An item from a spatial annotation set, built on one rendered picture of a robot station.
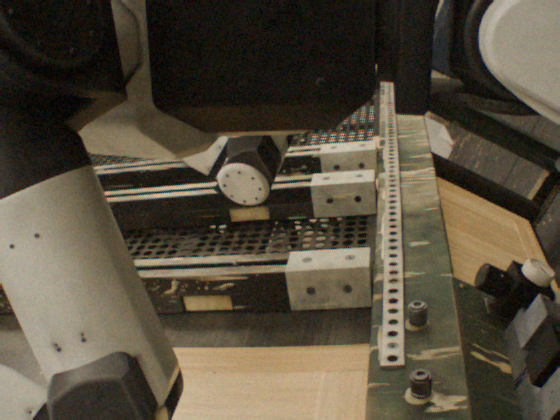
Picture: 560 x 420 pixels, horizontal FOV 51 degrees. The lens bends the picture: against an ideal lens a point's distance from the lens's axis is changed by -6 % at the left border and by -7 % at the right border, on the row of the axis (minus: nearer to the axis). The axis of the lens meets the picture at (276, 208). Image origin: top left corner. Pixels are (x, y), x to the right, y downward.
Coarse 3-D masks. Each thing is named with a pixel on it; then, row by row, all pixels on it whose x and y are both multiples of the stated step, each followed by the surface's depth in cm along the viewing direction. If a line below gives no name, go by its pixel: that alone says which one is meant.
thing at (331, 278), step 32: (224, 256) 100; (256, 256) 99; (288, 256) 97; (320, 256) 95; (352, 256) 94; (0, 288) 104; (160, 288) 98; (192, 288) 97; (224, 288) 96; (256, 288) 95; (288, 288) 94; (320, 288) 93; (352, 288) 92
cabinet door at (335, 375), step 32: (192, 352) 86; (224, 352) 85; (256, 352) 84; (288, 352) 83; (320, 352) 82; (352, 352) 81; (192, 384) 80; (224, 384) 79; (256, 384) 78; (288, 384) 77; (320, 384) 76; (352, 384) 75; (192, 416) 74; (224, 416) 73; (256, 416) 73; (288, 416) 72; (320, 416) 71; (352, 416) 70
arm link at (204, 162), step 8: (224, 136) 95; (216, 144) 94; (224, 144) 94; (208, 152) 93; (216, 152) 93; (224, 152) 94; (280, 152) 94; (184, 160) 95; (192, 160) 94; (200, 160) 94; (208, 160) 94; (216, 160) 94; (224, 160) 94; (200, 168) 95; (208, 168) 95; (216, 168) 95; (216, 176) 96; (272, 184) 93; (232, 200) 95
